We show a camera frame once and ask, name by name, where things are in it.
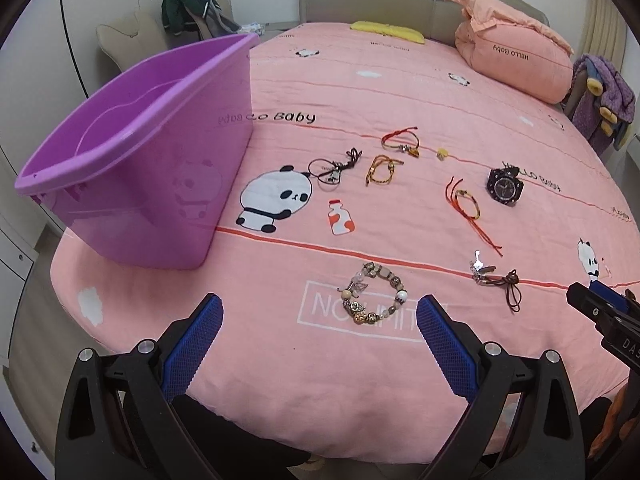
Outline pink folded quilt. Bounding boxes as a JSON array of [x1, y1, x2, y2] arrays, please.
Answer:
[[444, 0, 575, 106]]

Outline red cord charm bracelet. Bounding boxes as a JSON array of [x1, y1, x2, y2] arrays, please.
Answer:
[[380, 126, 421, 159]]

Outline yellow pillow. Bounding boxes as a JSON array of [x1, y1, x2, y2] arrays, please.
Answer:
[[349, 20, 426, 45]]

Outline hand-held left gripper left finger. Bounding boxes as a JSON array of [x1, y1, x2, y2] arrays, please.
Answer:
[[54, 293, 225, 480]]

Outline black cord charm bracelet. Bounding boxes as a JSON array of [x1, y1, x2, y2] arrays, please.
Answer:
[[307, 147, 364, 192]]

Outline beige chair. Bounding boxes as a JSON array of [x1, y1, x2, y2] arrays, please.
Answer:
[[95, 10, 172, 92]]

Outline beaded charm bracelet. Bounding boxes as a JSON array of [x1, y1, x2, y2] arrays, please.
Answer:
[[338, 262, 410, 326]]

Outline purple hanging clothes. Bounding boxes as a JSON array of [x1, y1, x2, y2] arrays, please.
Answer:
[[569, 53, 639, 149]]

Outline purple plastic bin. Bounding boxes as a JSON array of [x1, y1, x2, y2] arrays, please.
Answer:
[[14, 34, 260, 271]]

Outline brown cord silver charm bracelet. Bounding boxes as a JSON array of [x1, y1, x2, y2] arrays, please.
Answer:
[[468, 248, 522, 315]]

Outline white wardrobe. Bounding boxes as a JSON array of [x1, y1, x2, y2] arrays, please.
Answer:
[[0, 0, 166, 461]]

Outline red cord braided bracelet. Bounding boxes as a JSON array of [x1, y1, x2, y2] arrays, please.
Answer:
[[444, 175, 504, 257]]

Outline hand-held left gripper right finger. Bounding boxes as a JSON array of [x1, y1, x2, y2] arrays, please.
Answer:
[[415, 294, 584, 480]]

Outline orange braided bracelet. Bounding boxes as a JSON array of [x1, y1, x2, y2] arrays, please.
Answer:
[[363, 154, 404, 186]]

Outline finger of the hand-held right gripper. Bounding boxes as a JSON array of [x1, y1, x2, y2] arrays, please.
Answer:
[[566, 282, 621, 333], [589, 280, 640, 313]]

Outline dark green jacket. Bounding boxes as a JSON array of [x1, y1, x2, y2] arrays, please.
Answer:
[[160, 0, 221, 39]]

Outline white curtain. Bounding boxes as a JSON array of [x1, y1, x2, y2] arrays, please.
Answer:
[[581, 0, 627, 61]]

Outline pink printed bedsheet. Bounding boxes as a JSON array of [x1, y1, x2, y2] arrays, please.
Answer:
[[50, 22, 640, 463]]

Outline black wristwatch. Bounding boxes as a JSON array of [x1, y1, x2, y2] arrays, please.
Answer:
[[487, 162, 526, 207]]

